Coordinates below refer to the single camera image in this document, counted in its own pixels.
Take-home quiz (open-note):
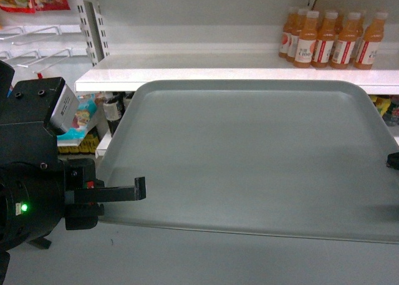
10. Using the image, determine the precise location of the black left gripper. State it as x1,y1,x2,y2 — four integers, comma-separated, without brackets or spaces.
64,158,146,230

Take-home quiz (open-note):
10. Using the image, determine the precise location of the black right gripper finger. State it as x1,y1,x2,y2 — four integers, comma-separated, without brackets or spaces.
387,152,399,168

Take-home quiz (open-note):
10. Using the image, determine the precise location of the grey silver rectangular tray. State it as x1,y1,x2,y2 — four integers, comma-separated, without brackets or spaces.
97,80,398,243

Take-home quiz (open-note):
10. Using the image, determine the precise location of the orange juice bottle front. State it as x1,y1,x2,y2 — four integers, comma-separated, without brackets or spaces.
294,11,319,68

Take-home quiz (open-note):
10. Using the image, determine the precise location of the white metal shelf unit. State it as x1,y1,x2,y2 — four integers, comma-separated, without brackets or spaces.
43,0,399,158

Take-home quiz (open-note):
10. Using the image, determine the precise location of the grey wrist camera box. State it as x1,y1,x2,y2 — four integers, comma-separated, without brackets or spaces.
50,85,79,135

